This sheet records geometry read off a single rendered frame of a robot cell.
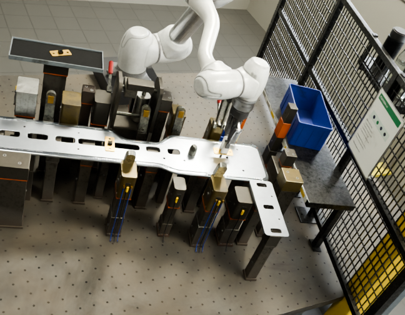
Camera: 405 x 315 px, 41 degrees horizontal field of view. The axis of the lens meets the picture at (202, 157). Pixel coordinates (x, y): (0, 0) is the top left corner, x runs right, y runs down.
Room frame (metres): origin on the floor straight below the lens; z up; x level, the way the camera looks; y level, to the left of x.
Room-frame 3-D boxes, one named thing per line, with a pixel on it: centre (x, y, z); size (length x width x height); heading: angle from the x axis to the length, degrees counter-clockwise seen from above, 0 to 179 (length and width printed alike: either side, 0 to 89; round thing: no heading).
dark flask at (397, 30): (2.22, -0.58, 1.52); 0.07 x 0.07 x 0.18
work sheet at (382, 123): (1.89, -0.62, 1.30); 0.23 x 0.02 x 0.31; 23
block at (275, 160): (1.86, -0.32, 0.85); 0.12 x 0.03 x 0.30; 23
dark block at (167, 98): (1.87, 0.24, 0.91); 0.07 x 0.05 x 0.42; 23
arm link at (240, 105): (1.77, -0.07, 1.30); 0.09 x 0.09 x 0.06
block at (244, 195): (1.61, -0.22, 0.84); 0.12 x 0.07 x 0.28; 23
